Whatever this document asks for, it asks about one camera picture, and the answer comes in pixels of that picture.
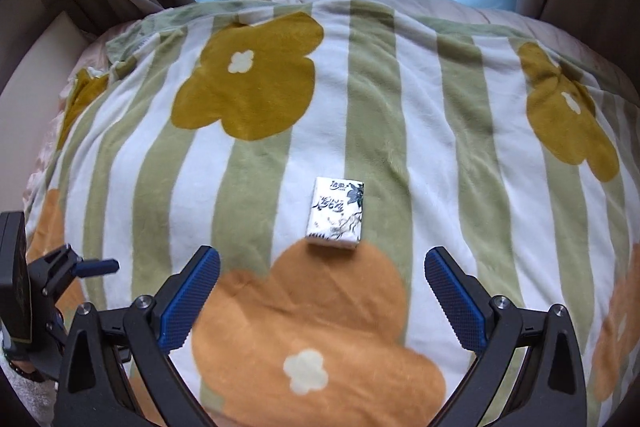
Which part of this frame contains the white patterned tissue pack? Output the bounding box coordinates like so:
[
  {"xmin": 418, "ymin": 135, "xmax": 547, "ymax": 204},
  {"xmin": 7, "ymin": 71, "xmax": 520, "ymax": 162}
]
[{"xmin": 306, "ymin": 176, "xmax": 364, "ymax": 249}]

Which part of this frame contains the cream bench cushion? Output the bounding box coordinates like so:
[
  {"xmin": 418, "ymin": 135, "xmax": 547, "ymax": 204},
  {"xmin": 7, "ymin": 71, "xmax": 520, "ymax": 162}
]
[{"xmin": 1, "ymin": 12, "xmax": 89, "ymax": 210}]

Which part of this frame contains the striped flower blanket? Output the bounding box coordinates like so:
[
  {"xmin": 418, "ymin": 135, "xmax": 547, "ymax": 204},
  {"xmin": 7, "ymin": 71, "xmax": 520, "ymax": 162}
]
[{"xmin": 26, "ymin": 0, "xmax": 639, "ymax": 426}]

